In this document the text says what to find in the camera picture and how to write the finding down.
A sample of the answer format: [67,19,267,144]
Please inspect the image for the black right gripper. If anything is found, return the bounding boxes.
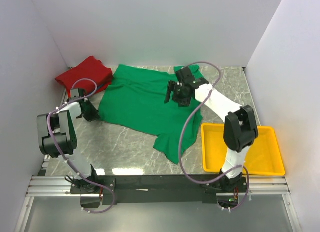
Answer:
[164,81,192,108]

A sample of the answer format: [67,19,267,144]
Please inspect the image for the green t shirt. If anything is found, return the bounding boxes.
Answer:
[98,64,203,164]

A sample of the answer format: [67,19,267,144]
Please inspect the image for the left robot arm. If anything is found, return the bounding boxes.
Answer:
[36,99,100,193]

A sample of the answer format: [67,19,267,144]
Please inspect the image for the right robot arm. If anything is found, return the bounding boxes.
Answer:
[164,78,259,192]

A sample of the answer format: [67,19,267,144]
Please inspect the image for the red folded t shirt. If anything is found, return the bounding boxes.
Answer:
[55,56,113,96]

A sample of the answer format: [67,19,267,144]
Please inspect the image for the yellow plastic tray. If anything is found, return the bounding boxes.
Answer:
[201,123,286,176]

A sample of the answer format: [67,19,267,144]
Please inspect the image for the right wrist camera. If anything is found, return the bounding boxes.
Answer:
[175,67,196,85]

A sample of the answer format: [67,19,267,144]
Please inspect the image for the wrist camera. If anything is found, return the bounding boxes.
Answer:
[69,88,86,100]
[175,67,196,85]

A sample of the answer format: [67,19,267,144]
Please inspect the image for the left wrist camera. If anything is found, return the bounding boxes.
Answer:
[69,88,86,100]

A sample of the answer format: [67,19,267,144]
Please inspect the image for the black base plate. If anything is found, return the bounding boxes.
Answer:
[65,174,249,208]

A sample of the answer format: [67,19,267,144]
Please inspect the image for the aluminium frame rail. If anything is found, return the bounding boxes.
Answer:
[26,175,290,197]

